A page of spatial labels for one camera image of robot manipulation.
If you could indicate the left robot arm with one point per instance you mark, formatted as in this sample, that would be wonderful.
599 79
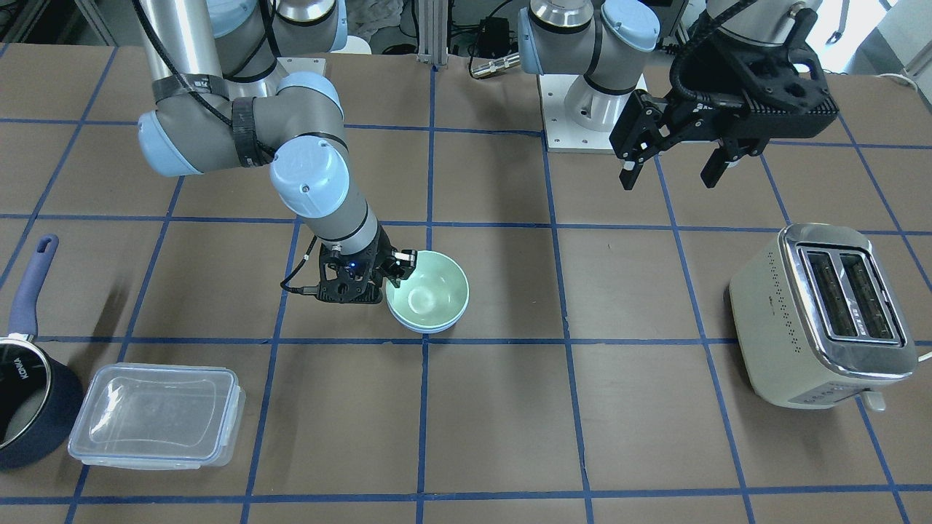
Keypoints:
608 43

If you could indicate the aluminium frame post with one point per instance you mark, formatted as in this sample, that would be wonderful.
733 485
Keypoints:
432 32

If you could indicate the clear plastic food container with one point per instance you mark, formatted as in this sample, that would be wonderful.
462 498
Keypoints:
158 417

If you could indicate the black power adapter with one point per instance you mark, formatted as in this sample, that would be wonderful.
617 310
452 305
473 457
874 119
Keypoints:
493 37

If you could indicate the cream toaster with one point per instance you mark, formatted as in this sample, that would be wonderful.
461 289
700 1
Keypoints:
817 321

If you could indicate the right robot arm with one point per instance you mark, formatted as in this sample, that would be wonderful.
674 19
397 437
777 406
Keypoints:
224 100

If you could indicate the green bowl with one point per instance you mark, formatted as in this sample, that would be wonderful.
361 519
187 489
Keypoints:
437 287

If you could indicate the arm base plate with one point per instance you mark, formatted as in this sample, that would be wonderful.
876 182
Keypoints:
578 118
293 65

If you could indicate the dark blue saucepan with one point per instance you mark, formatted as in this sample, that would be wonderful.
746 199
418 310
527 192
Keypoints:
40 397

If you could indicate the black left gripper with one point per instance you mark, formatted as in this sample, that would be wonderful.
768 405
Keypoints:
703 82

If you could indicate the silver cable connector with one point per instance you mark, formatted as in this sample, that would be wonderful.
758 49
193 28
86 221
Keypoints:
490 68

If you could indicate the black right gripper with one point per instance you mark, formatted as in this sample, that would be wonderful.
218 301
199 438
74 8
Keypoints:
400 263

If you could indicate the blue bowl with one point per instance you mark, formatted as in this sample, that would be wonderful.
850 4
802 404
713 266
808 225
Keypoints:
428 325

